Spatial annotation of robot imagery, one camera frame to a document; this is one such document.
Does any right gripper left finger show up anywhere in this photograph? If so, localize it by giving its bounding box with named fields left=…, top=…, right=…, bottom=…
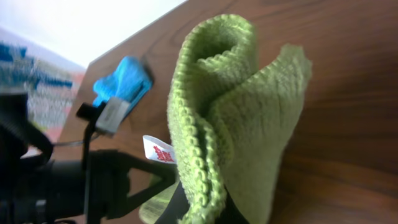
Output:
left=155, top=182, right=190, bottom=224

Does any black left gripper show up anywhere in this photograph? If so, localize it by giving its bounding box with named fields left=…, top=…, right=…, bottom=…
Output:
left=18, top=150, right=177, bottom=223

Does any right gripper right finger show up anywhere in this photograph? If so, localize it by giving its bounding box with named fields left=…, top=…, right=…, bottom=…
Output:
left=217, top=192, right=249, bottom=224

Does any light green cloth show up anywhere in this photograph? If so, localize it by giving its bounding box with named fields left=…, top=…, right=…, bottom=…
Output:
left=138, top=13, right=313, bottom=224

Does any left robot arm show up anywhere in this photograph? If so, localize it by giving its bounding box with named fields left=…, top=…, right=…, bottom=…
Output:
left=1, top=91, right=175, bottom=223

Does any folded blue cloth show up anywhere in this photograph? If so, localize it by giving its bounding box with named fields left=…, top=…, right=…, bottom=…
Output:
left=93, top=56, right=153, bottom=116

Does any left black cable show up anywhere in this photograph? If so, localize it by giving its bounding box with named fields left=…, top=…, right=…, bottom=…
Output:
left=52, top=102, right=106, bottom=172

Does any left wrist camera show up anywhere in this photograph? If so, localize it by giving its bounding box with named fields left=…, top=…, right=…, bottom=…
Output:
left=95, top=97, right=130, bottom=136

